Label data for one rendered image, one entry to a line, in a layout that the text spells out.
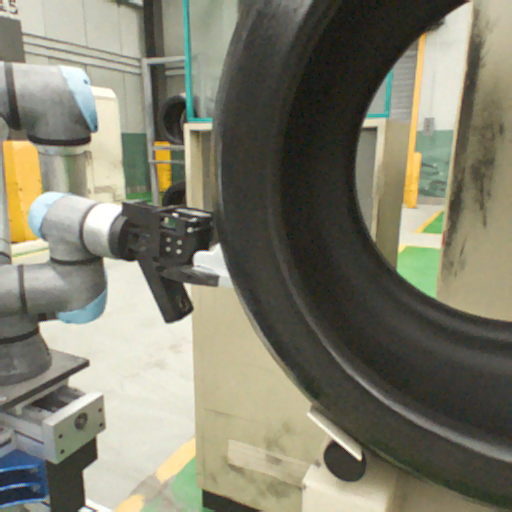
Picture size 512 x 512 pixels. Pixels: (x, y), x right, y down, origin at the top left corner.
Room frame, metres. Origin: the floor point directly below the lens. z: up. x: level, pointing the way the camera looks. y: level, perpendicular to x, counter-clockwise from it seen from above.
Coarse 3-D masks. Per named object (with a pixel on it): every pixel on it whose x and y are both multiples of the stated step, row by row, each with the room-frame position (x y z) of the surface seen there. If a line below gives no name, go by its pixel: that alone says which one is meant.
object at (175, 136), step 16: (144, 64) 4.48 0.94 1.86; (144, 80) 4.48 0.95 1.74; (144, 96) 4.49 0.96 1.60; (176, 96) 4.48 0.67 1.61; (160, 112) 4.56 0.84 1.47; (176, 112) 4.80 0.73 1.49; (160, 128) 4.56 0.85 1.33; (176, 128) 4.81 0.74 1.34; (176, 144) 4.48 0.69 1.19; (176, 192) 4.79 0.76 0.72
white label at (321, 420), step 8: (312, 408) 0.42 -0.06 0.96; (312, 416) 0.39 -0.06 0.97; (320, 416) 0.41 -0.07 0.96; (320, 424) 0.39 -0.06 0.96; (328, 424) 0.40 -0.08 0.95; (328, 432) 0.38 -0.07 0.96; (336, 432) 0.39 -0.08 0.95; (344, 432) 0.41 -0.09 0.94; (344, 440) 0.39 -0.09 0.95; (352, 440) 0.40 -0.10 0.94; (352, 448) 0.38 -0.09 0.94; (360, 456) 0.37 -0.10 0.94
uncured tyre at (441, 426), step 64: (256, 0) 0.43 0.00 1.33; (320, 0) 0.39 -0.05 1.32; (384, 0) 0.64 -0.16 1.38; (448, 0) 0.62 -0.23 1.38; (256, 64) 0.41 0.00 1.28; (320, 64) 0.65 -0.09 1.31; (384, 64) 0.65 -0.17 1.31; (256, 128) 0.41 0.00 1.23; (320, 128) 0.68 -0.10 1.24; (256, 192) 0.41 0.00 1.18; (320, 192) 0.68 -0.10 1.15; (256, 256) 0.41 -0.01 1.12; (320, 256) 0.65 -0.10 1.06; (256, 320) 0.43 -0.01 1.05; (320, 320) 0.40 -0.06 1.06; (384, 320) 0.62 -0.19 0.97; (448, 320) 0.60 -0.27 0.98; (320, 384) 0.39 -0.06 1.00; (384, 384) 0.38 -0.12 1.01; (448, 384) 0.55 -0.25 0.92; (384, 448) 0.36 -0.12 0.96; (448, 448) 0.34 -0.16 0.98
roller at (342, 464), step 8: (328, 440) 0.44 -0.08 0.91; (336, 440) 0.42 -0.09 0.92; (328, 448) 0.43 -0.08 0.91; (336, 448) 0.42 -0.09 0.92; (344, 448) 0.42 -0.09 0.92; (360, 448) 0.42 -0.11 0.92; (328, 456) 0.42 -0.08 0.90; (336, 456) 0.42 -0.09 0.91; (344, 456) 0.41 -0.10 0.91; (352, 456) 0.41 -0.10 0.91; (368, 456) 0.42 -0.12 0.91; (328, 464) 0.42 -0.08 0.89; (336, 464) 0.42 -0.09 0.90; (344, 464) 0.41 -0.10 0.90; (352, 464) 0.41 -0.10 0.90; (360, 464) 0.41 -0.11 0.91; (336, 472) 0.42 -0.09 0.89; (344, 472) 0.41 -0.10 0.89; (352, 472) 0.41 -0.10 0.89; (360, 472) 0.41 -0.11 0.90; (344, 480) 0.41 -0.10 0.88; (352, 480) 0.41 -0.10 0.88
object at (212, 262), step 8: (216, 248) 0.55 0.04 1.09; (200, 256) 0.56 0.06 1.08; (208, 256) 0.56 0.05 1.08; (216, 256) 0.55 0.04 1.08; (200, 264) 0.56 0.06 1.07; (208, 264) 0.56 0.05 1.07; (216, 264) 0.55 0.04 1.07; (224, 264) 0.55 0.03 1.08; (208, 272) 0.55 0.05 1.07; (216, 272) 0.55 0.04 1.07; (224, 272) 0.55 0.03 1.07; (224, 280) 0.54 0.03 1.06
